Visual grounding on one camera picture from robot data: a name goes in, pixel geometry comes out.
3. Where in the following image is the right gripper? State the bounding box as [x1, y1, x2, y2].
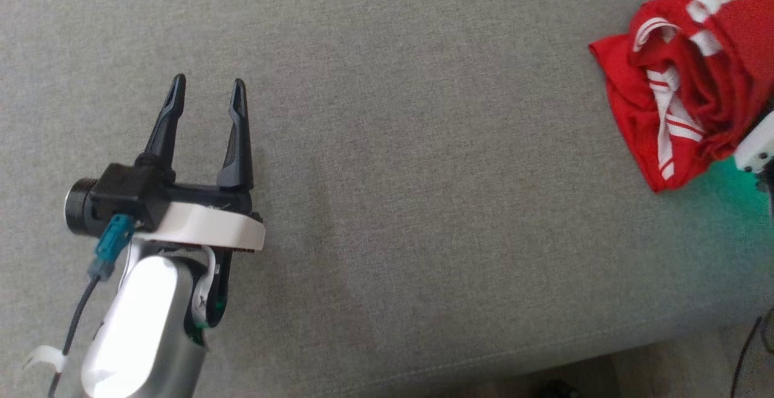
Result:
[733, 113, 774, 174]

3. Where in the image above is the left cable with teal connector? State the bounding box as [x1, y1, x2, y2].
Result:
[24, 214, 135, 398]

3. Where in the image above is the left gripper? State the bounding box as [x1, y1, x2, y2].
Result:
[134, 73, 265, 252]

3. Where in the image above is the red number 23 jersey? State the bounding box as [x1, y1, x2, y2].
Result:
[588, 0, 735, 194]

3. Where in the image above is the large grey sofa chaise cushion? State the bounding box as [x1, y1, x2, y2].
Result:
[0, 0, 774, 398]

